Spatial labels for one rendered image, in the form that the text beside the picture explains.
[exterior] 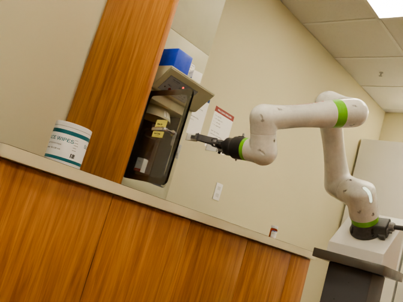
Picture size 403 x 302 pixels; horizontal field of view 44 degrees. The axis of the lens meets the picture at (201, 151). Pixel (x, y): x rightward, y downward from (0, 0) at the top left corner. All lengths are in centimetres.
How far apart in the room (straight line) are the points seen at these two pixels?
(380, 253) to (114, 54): 148
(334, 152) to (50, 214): 129
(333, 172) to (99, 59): 121
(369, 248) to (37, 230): 142
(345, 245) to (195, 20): 126
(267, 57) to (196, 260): 191
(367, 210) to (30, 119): 157
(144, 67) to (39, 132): 61
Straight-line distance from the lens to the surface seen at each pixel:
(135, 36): 235
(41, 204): 168
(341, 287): 238
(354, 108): 212
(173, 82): 227
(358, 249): 238
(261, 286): 271
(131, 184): 225
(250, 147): 193
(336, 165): 239
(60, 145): 178
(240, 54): 346
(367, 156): 507
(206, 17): 256
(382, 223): 242
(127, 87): 223
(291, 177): 412
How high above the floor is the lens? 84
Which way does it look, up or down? 9 degrees up
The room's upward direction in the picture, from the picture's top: 16 degrees clockwise
